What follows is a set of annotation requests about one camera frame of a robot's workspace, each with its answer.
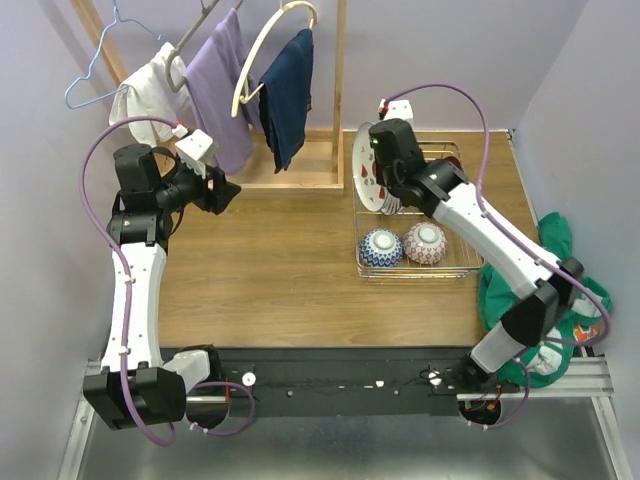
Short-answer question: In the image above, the blue white patterned bowl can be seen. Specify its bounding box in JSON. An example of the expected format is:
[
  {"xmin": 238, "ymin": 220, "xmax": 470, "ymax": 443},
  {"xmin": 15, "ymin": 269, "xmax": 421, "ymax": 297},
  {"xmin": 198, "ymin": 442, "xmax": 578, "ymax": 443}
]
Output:
[{"xmin": 358, "ymin": 228, "xmax": 404, "ymax": 268}]

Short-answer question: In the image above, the red white patterned bowl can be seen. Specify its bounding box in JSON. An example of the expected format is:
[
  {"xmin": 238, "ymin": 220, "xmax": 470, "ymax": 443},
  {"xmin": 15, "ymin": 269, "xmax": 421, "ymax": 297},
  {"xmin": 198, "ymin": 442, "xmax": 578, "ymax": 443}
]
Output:
[{"xmin": 403, "ymin": 222, "xmax": 447, "ymax": 265}]

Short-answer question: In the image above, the red floral plate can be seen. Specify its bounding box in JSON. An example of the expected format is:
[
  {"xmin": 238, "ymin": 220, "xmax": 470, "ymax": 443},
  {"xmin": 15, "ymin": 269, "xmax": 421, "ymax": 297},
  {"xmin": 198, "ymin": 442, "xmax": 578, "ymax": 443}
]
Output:
[{"xmin": 445, "ymin": 156, "xmax": 462, "ymax": 169}]

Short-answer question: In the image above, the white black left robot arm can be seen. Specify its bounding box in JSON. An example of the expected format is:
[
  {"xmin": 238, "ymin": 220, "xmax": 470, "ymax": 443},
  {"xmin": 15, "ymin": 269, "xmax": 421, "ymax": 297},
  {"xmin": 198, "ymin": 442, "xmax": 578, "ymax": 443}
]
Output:
[{"xmin": 83, "ymin": 143, "xmax": 241, "ymax": 430}]

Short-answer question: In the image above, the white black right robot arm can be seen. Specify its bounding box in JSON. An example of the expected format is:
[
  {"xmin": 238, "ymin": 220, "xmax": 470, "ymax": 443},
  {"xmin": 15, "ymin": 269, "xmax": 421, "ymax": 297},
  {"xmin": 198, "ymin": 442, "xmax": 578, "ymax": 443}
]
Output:
[{"xmin": 367, "ymin": 119, "xmax": 584, "ymax": 392}]

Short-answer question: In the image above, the wooden clothes rack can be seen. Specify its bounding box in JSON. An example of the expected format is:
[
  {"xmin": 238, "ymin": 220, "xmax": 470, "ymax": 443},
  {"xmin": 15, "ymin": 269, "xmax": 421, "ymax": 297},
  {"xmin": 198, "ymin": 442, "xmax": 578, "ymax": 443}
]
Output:
[{"xmin": 71, "ymin": 1, "xmax": 347, "ymax": 197}]

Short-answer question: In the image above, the cream wooden hanger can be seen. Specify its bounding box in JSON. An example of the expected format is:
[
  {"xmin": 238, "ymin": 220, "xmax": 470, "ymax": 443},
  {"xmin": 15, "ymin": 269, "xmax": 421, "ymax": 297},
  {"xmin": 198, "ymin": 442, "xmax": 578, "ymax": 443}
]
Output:
[{"xmin": 230, "ymin": 0, "xmax": 320, "ymax": 119}]

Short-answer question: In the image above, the grey hanger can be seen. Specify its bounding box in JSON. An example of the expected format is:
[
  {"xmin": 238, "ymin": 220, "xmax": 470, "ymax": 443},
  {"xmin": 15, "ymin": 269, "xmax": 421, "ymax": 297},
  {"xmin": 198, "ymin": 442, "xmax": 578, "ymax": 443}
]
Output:
[{"xmin": 164, "ymin": 1, "xmax": 220, "ymax": 93}]

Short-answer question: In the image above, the purple cloth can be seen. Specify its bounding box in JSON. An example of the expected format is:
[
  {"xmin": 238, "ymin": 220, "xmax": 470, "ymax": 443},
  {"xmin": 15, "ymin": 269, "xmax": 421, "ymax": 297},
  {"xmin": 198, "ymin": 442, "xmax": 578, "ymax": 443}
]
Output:
[{"xmin": 184, "ymin": 9, "xmax": 263, "ymax": 175}]

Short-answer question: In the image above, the white cloth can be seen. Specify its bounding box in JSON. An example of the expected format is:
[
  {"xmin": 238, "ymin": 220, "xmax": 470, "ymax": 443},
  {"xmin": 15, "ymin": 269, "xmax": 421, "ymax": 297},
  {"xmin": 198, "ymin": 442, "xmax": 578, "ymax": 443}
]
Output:
[{"xmin": 109, "ymin": 42, "xmax": 190, "ymax": 147}]

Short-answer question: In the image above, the navy blue cloth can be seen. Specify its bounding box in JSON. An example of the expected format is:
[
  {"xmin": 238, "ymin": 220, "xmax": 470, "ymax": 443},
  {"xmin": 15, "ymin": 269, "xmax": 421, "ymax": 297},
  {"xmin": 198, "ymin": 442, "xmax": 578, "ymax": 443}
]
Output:
[{"xmin": 259, "ymin": 28, "xmax": 314, "ymax": 173}]

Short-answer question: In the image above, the green cloth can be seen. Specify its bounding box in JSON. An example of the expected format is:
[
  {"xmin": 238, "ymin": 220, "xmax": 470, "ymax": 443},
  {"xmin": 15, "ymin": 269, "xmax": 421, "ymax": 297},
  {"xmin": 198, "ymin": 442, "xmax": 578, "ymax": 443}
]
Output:
[{"xmin": 475, "ymin": 212, "xmax": 614, "ymax": 389}]

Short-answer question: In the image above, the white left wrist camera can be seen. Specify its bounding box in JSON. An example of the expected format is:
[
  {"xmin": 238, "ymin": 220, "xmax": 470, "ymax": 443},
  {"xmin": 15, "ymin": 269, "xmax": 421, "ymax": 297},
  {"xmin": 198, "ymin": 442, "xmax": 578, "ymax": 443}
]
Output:
[{"xmin": 172, "ymin": 123, "xmax": 218, "ymax": 179}]

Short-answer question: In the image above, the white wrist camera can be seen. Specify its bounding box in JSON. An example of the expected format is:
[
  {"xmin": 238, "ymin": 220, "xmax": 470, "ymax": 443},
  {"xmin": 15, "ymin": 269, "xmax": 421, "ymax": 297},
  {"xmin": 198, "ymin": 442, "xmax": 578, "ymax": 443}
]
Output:
[
  {"xmin": 172, "ymin": 123, "xmax": 218, "ymax": 179},
  {"xmin": 378, "ymin": 99, "xmax": 414, "ymax": 125}
]

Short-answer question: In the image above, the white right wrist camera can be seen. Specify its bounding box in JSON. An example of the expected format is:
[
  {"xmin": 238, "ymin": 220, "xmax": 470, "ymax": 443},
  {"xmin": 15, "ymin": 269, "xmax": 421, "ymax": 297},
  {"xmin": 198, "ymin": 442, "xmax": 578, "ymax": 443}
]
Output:
[{"xmin": 378, "ymin": 99, "xmax": 414, "ymax": 125}]

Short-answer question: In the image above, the metal wire dish rack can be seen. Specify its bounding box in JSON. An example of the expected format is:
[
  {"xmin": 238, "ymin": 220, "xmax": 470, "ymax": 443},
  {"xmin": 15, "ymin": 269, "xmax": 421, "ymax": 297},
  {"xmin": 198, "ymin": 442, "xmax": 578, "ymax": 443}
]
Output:
[{"xmin": 352, "ymin": 139, "xmax": 485, "ymax": 280}]

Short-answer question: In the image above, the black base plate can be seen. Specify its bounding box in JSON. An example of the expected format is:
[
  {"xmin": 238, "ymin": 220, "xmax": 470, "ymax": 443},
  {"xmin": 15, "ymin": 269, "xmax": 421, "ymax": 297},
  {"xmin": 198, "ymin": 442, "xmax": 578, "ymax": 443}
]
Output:
[{"xmin": 187, "ymin": 347, "xmax": 516, "ymax": 424}]

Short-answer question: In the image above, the blue wire hanger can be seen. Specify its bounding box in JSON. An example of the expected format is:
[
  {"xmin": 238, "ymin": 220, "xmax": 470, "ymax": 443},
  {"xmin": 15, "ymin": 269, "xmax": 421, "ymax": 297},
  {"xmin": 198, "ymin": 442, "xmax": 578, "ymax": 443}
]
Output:
[{"xmin": 64, "ymin": 0, "xmax": 165, "ymax": 110}]

